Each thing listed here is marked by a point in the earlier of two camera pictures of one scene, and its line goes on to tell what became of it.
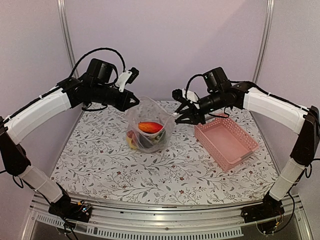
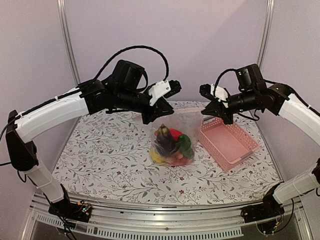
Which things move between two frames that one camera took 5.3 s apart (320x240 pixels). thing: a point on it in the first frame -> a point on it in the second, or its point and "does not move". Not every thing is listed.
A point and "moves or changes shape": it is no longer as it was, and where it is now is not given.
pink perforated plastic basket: [226, 143] does not move
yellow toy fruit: [129, 141] -> [156, 157]
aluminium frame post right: [264, 42] does not move
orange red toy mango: [149, 127] -> [175, 133]
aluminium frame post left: [72, 58] does not move
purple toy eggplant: [145, 142] -> [164, 141]
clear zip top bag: [149, 125] moves or changes shape
